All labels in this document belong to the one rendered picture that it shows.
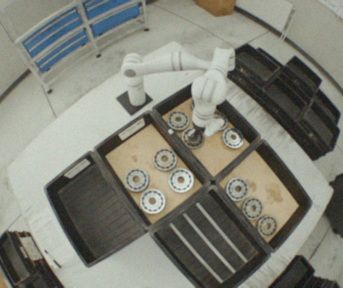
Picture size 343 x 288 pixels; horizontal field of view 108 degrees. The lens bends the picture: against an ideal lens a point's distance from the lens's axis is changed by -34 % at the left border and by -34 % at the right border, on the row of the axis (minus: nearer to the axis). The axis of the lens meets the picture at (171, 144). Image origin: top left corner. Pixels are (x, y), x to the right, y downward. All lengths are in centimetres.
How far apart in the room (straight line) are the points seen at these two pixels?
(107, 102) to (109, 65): 135
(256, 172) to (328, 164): 170
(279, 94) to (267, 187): 115
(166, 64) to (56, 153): 80
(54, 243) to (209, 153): 96
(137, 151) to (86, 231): 43
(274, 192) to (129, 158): 68
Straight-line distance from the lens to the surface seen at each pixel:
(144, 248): 93
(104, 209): 83
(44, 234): 118
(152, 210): 75
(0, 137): 306
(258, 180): 87
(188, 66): 81
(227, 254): 83
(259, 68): 181
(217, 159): 83
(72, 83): 253
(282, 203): 92
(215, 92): 53
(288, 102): 185
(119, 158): 85
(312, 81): 216
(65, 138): 119
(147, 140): 85
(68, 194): 92
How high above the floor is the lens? 160
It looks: 68 degrees down
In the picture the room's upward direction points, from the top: 2 degrees counter-clockwise
